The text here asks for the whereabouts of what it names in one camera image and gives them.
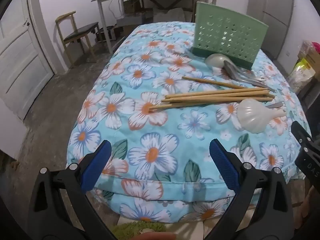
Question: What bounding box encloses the white panel door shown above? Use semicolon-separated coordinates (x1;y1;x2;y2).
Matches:
0;0;55;120

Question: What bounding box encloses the yellow-green bag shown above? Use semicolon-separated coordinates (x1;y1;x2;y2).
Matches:
289;57;316;92

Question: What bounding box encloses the green perforated utensil holder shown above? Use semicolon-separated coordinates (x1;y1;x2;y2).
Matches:
191;1;269;70

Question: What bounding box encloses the blue floral blanket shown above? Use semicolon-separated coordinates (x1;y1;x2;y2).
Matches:
65;21;312;224

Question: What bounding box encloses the white ceramic spoon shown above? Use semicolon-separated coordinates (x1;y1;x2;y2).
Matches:
236;99;287;133

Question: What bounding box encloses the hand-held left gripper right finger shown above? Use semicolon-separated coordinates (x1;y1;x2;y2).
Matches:
197;139;294;240

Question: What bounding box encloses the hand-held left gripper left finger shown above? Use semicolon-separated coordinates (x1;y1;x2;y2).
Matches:
27;140;118;240

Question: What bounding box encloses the brown cardboard box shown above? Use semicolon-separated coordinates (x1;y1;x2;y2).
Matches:
304;47;320;68
123;0;141;15

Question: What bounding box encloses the grey refrigerator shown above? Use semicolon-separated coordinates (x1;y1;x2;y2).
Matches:
247;0;295;58

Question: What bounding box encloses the green fuzzy cloth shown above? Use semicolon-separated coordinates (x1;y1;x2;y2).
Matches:
110;221;167;238

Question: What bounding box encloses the wooden chair with black seat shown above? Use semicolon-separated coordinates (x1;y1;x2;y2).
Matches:
55;11;100;68

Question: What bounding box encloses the pale green ceramic spoon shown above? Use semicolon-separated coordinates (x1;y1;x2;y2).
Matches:
205;53;234;68

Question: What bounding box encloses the grey storage box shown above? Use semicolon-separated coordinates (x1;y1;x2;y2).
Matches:
116;12;147;34

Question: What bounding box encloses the person's bare leg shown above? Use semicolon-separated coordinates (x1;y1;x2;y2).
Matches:
136;232;177;240

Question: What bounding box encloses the pile of wooden chopsticks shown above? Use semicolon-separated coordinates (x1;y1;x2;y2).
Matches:
149;76;276;112

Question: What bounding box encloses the grey pillow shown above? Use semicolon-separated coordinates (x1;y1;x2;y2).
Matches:
152;7;187;22

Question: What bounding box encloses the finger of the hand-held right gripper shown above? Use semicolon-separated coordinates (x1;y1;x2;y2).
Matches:
291;121;320;155

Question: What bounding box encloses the silver and black case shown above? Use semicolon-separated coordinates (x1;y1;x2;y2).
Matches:
96;26;118;42

